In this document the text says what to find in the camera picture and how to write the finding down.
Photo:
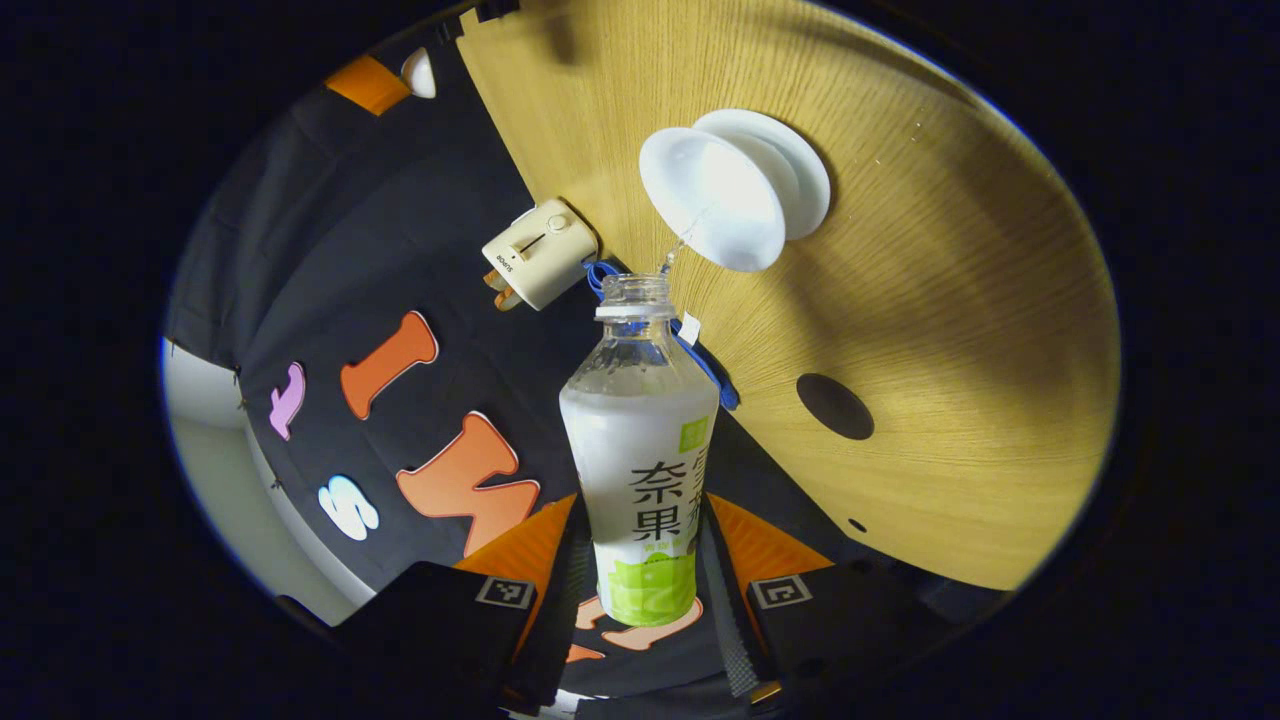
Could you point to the toasted bread slice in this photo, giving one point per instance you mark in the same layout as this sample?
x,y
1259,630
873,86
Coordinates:
x,y
508,299
493,279

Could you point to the cream toaster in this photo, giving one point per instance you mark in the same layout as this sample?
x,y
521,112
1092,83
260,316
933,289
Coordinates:
x,y
540,250

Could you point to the white teacup lid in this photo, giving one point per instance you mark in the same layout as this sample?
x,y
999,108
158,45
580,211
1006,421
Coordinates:
x,y
421,74

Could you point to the clear water bottle green label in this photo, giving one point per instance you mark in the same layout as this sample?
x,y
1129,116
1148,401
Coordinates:
x,y
640,450

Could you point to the black backdrop cloth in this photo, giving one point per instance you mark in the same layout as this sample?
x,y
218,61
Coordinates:
x,y
300,280

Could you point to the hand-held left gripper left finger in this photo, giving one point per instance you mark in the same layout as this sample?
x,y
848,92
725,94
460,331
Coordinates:
x,y
565,590

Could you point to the white teacup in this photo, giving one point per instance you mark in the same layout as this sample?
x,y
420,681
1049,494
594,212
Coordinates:
x,y
715,195

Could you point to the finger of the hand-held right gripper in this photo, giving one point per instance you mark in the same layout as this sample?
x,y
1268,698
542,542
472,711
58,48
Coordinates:
x,y
368,84

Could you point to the blue folded towel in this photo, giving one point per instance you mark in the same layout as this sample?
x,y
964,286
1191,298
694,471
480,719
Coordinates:
x,y
712,375

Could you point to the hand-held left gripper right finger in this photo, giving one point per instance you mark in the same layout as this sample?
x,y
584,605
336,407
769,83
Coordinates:
x,y
722,600

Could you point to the white saucer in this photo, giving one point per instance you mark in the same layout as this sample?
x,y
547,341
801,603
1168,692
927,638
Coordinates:
x,y
805,170

